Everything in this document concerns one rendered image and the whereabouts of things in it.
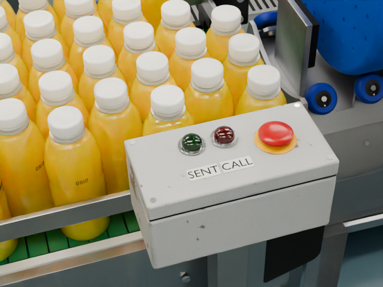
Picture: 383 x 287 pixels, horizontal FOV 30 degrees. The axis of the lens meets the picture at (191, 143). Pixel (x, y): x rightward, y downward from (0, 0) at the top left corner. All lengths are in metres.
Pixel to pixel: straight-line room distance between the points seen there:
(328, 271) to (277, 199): 0.64
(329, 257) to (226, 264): 0.51
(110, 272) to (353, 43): 0.44
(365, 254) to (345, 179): 0.98
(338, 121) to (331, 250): 0.34
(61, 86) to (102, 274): 0.24
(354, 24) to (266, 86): 0.20
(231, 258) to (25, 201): 0.26
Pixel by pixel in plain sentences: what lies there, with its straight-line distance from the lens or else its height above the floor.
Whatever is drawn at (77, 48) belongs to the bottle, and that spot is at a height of 1.05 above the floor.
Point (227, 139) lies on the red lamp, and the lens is 0.73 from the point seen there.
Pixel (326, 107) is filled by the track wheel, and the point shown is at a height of 0.96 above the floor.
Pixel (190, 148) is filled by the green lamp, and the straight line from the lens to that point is 0.72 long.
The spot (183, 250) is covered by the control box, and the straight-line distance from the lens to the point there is 0.74.
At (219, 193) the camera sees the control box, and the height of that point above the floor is 1.09.
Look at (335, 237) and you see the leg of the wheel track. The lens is 1.29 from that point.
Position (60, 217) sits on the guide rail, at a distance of 0.86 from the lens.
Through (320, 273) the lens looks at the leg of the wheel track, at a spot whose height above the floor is 0.52.
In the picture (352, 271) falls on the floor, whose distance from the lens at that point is 2.03.
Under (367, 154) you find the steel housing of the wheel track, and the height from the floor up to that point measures 0.86.
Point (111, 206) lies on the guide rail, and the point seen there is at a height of 0.97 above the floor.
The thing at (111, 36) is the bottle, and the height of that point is 1.04.
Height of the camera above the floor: 1.61
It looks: 44 degrees down
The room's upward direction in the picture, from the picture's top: 2 degrees counter-clockwise
